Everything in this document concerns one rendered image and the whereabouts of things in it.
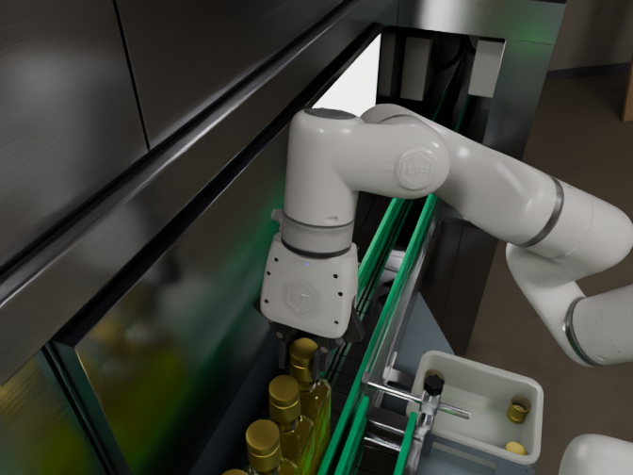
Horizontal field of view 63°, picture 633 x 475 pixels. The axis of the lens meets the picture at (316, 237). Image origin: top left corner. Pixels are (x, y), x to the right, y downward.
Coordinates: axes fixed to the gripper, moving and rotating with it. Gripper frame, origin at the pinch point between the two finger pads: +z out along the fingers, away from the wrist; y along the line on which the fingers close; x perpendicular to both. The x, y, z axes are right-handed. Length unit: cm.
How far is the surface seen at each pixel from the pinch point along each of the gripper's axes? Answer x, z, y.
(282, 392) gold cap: -6.4, 0.6, 0.2
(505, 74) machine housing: 93, -25, 12
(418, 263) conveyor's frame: 57, 13, 5
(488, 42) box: 102, -32, 6
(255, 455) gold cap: -12.6, 3.8, 0.4
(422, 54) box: 105, -27, -11
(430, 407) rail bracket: 16.2, 15.2, 15.4
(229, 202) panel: 2.3, -15.9, -11.9
